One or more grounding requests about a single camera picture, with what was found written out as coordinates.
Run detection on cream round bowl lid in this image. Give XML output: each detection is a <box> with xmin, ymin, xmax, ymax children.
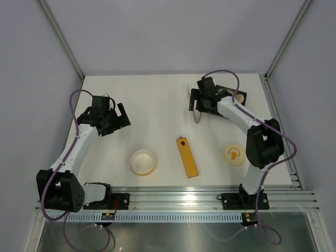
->
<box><xmin>222</xmin><ymin>143</ymin><xmax>246</xmax><ymax>167</ymax></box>

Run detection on aluminium frame post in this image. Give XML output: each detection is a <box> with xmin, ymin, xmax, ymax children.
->
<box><xmin>264</xmin><ymin>0</ymin><xmax>316</xmax><ymax>79</ymax></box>
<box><xmin>37</xmin><ymin>0</ymin><xmax>85</xmax><ymax>81</ymax></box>

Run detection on black food tray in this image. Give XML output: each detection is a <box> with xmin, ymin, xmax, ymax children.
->
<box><xmin>215</xmin><ymin>85</ymin><xmax>247</xmax><ymax>106</ymax></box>

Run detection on white slotted cable duct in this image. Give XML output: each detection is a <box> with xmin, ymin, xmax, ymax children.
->
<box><xmin>46</xmin><ymin>212</ymin><xmax>244</xmax><ymax>222</ymax></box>

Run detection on round yellow lunch bowl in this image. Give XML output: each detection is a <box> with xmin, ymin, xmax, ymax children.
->
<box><xmin>130</xmin><ymin>150</ymin><xmax>156</xmax><ymax>175</ymax></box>

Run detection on yellow rectangular cutlery case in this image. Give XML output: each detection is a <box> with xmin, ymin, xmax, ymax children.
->
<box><xmin>176</xmin><ymin>137</ymin><xmax>199</xmax><ymax>179</ymax></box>

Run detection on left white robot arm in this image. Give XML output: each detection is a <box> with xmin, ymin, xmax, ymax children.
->
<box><xmin>36</xmin><ymin>96</ymin><xmax>131</xmax><ymax>213</ymax></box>

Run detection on left aluminium frame post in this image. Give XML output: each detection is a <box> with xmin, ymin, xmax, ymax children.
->
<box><xmin>37</xmin><ymin>0</ymin><xmax>85</xmax><ymax>81</ymax></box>

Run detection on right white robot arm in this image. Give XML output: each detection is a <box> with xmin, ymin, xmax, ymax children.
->
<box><xmin>188</xmin><ymin>77</ymin><xmax>284</xmax><ymax>208</ymax></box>

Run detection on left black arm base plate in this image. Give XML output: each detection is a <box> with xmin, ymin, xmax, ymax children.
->
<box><xmin>83</xmin><ymin>193</ymin><xmax>130</xmax><ymax>210</ymax></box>

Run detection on metal serving tongs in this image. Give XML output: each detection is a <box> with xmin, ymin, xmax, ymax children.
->
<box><xmin>187</xmin><ymin>82</ymin><xmax>202</xmax><ymax>124</ymax></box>

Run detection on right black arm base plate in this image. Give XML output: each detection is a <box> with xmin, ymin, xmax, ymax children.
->
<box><xmin>217</xmin><ymin>193</ymin><xmax>270</xmax><ymax>211</ymax></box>

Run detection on round cream food slice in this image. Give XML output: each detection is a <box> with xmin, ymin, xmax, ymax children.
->
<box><xmin>235</xmin><ymin>94</ymin><xmax>245</xmax><ymax>104</ymax></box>

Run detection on right aluminium side rail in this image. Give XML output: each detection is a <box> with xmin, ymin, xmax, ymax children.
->
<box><xmin>259</xmin><ymin>73</ymin><xmax>305</xmax><ymax>191</ymax></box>

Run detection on aluminium front rail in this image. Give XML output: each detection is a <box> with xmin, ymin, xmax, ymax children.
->
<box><xmin>112</xmin><ymin>186</ymin><xmax>320</xmax><ymax>212</ymax></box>

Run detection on right aluminium frame post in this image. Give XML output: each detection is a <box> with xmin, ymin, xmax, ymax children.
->
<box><xmin>264</xmin><ymin>0</ymin><xmax>316</xmax><ymax>79</ymax></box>

